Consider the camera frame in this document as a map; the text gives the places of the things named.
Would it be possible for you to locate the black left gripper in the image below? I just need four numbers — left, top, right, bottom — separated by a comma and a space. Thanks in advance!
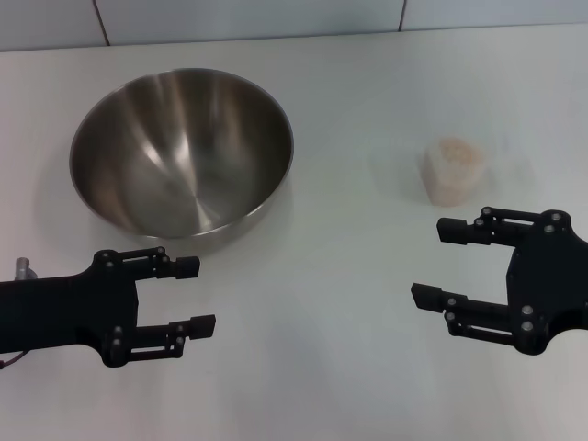
0, 246, 217, 368

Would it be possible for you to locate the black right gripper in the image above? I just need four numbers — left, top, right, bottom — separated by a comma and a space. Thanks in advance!
411, 207, 588, 356

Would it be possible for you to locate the clear cup of rice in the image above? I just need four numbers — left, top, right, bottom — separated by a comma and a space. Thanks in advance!
422, 137, 487, 207

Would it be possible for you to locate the stainless steel mixing bowl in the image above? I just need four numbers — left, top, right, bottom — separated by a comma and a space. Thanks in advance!
68, 67, 295, 252

